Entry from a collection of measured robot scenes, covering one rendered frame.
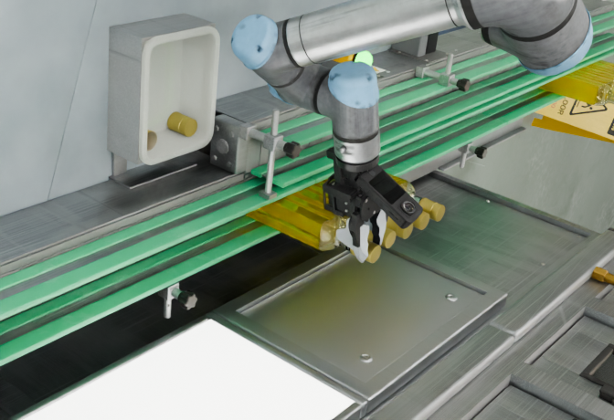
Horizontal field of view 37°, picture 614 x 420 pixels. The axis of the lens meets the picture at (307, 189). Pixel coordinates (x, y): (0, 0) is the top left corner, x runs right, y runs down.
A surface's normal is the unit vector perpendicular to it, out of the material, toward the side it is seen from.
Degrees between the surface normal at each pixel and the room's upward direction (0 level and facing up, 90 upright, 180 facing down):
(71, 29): 0
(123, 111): 90
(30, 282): 90
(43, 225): 90
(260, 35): 92
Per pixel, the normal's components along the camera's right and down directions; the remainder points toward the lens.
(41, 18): 0.78, 0.34
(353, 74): -0.07, -0.80
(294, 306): 0.11, -0.90
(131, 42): -0.62, 0.27
